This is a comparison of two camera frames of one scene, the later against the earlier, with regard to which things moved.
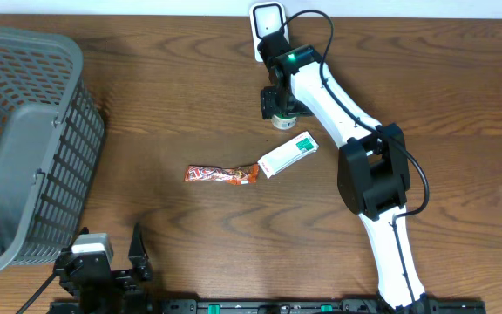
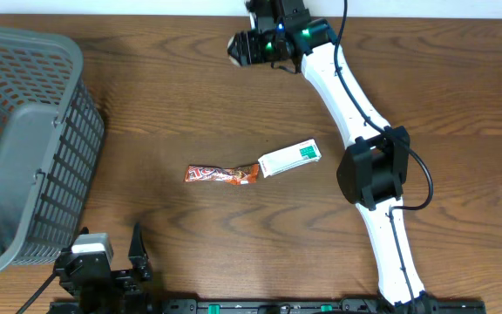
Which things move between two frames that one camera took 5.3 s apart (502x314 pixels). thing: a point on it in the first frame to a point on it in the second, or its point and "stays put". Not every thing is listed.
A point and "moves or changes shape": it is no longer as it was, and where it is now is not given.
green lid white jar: (283, 123) to (237, 64)
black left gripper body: (123, 288) stays put
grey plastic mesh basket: (37, 134) stays put
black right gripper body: (272, 98) to (264, 40)
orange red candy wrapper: (243, 174) stays put
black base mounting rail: (321, 305) stays put
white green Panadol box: (287, 155) moves or changes shape
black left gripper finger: (138, 252) stays put
